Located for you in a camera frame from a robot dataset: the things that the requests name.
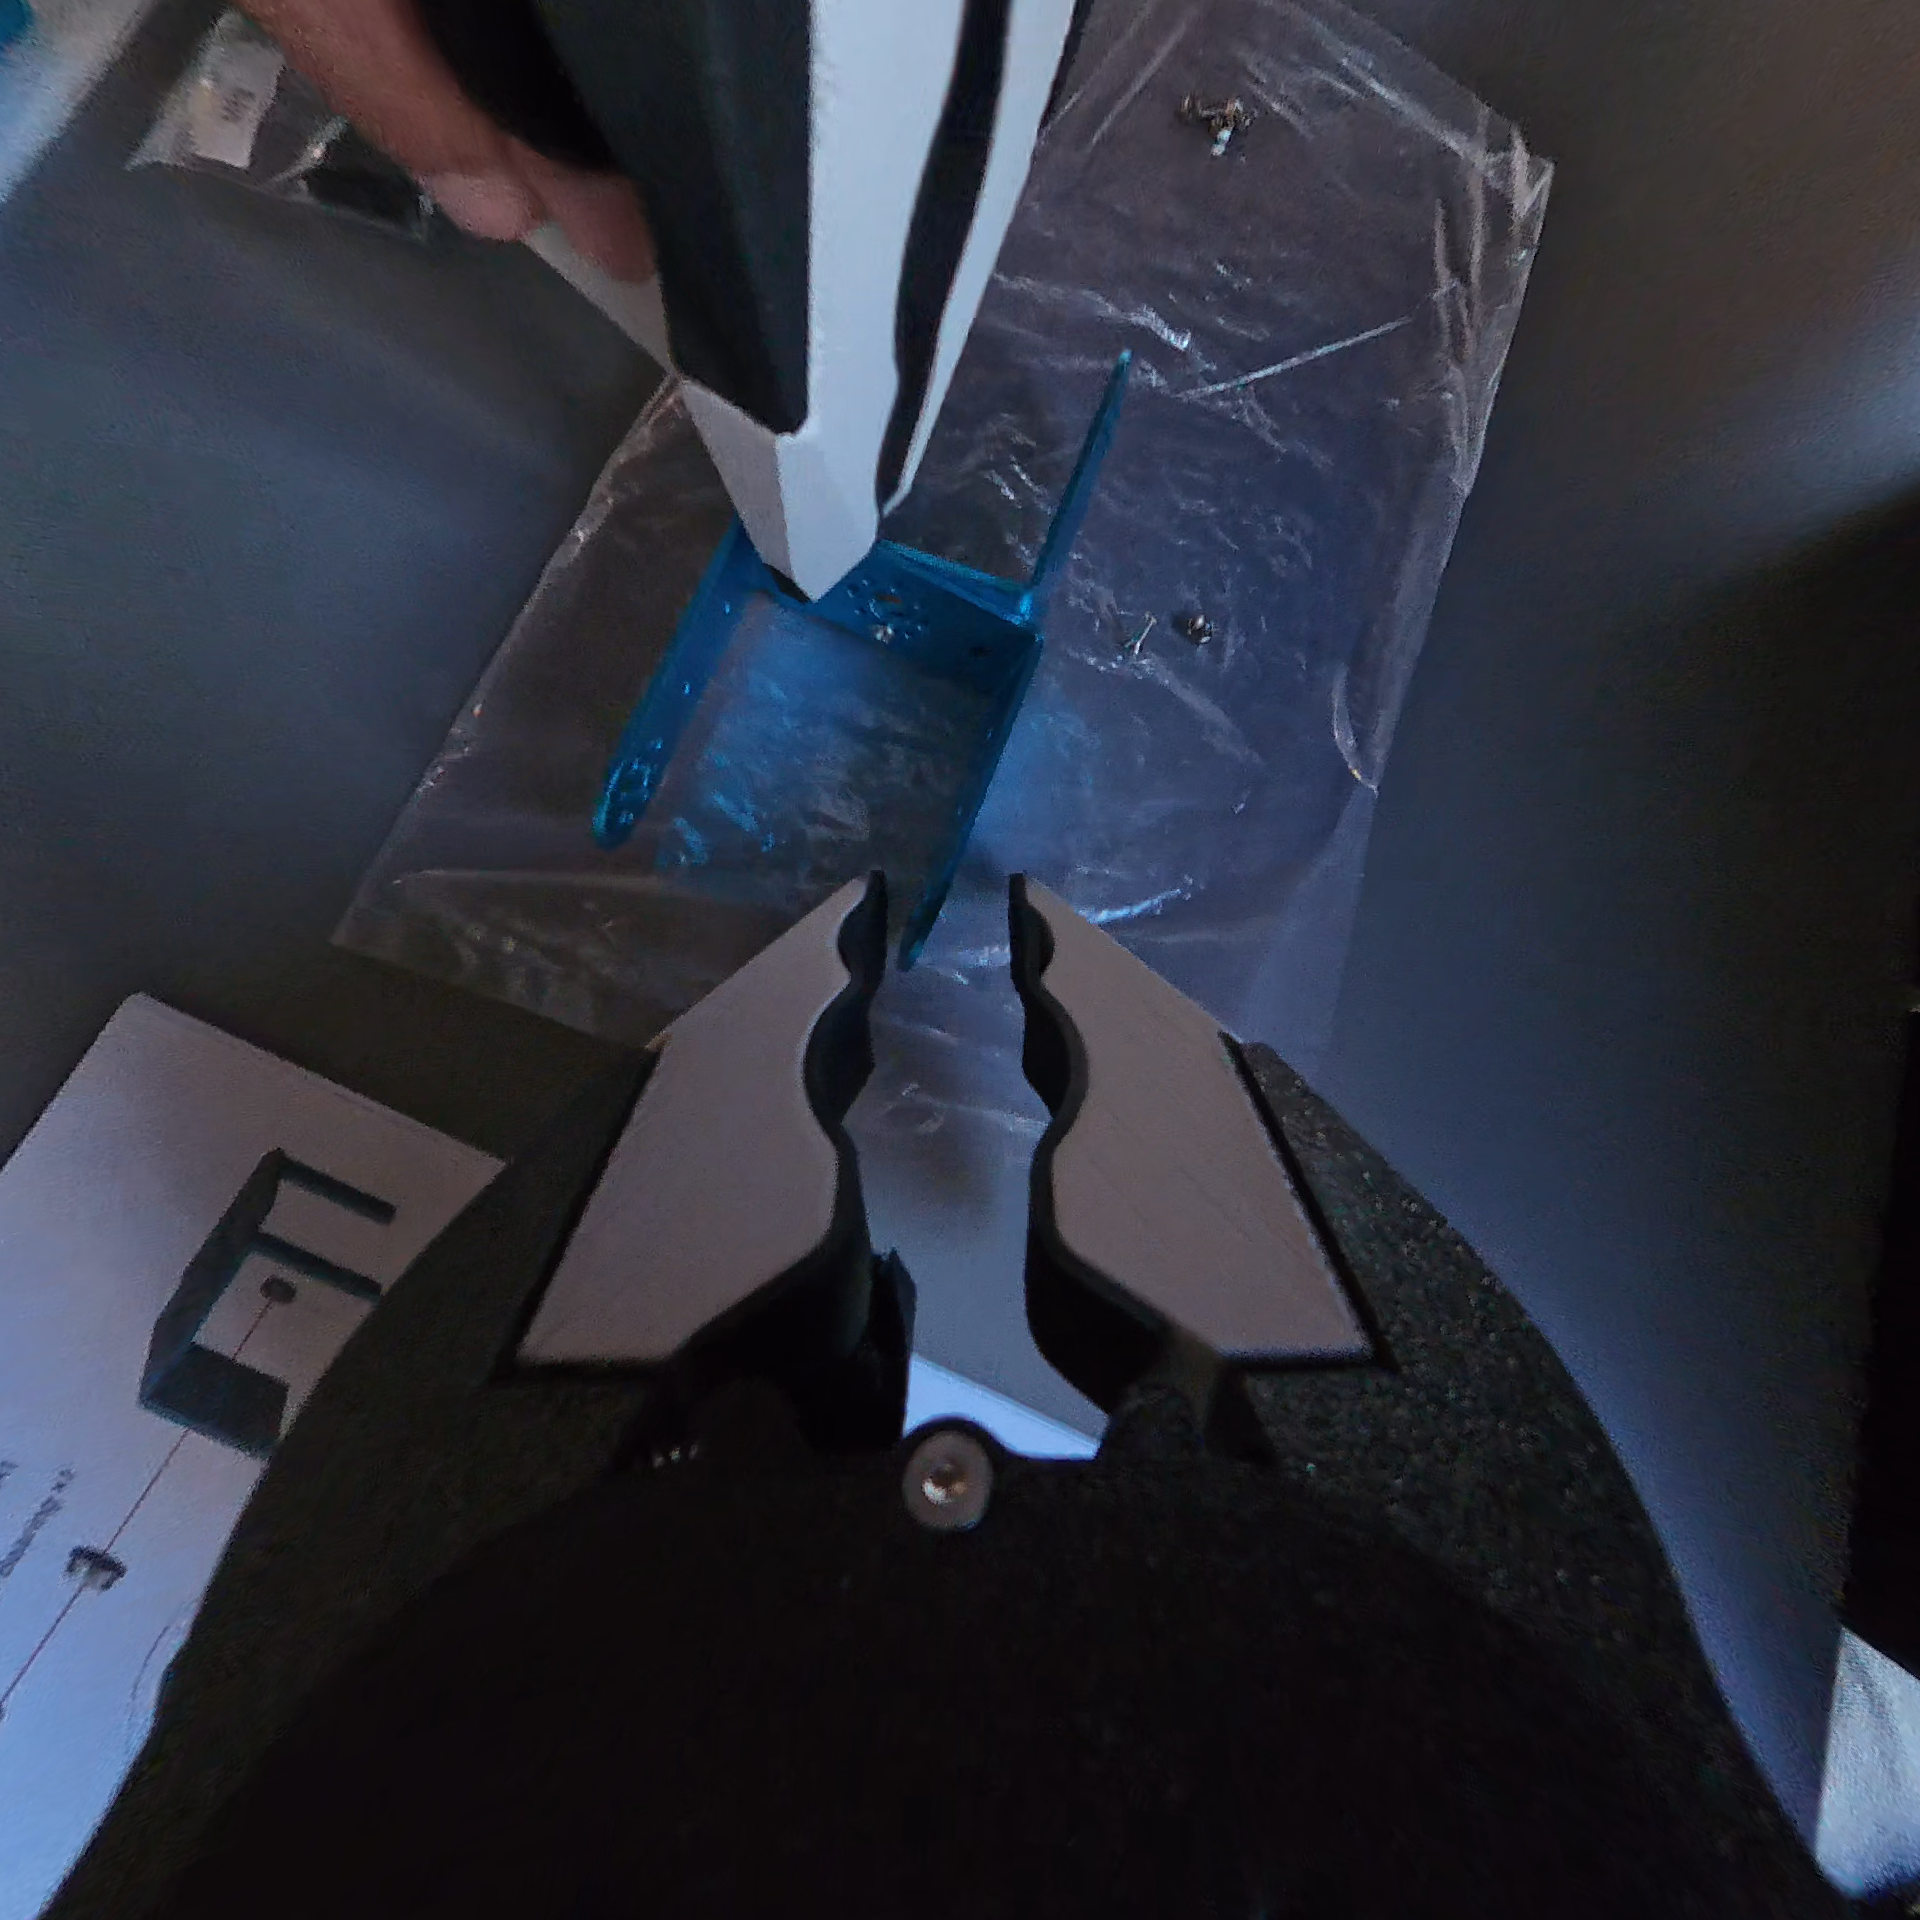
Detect person's grey trousers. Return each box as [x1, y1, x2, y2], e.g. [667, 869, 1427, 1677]
[1808, 1628, 1920, 1898]

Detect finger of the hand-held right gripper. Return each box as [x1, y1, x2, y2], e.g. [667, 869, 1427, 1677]
[681, 0, 905, 600]
[879, 0, 1087, 504]

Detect white instruction booklet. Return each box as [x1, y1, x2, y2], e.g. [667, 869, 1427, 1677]
[0, 989, 1105, 1920]

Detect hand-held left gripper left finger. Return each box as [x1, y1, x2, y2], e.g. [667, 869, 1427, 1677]
[516, 872, 890, 1369]

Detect person's right hand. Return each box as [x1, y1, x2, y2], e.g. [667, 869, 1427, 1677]
[238, 0, 649, 284]

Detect clear plastic bag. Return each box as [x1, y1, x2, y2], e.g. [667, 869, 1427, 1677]
[335, 0, 1556, 1352]

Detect grey desk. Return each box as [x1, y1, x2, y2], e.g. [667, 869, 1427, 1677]
[0, 0, 1920, 1833]

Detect pile of small hardware packets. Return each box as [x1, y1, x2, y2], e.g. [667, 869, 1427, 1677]
[128, 12, 454, 248]

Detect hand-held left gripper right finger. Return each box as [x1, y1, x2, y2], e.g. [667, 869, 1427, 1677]
[1008, 872, 1384, 1465]

